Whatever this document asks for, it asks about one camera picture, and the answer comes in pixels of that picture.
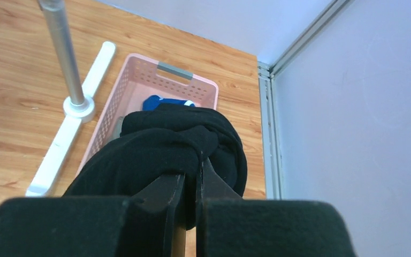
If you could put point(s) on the pink plastic basket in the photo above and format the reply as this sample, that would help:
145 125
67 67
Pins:
139 78

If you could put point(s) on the grey white underwear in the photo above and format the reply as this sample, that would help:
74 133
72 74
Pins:
117 129

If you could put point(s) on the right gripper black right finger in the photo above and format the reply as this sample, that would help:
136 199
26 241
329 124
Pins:
228 225

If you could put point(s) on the blue underwear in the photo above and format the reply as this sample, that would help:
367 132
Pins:
152 102

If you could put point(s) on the black underwear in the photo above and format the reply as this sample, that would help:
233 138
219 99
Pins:
170 139

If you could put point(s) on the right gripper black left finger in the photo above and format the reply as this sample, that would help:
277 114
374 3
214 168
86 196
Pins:
151 223

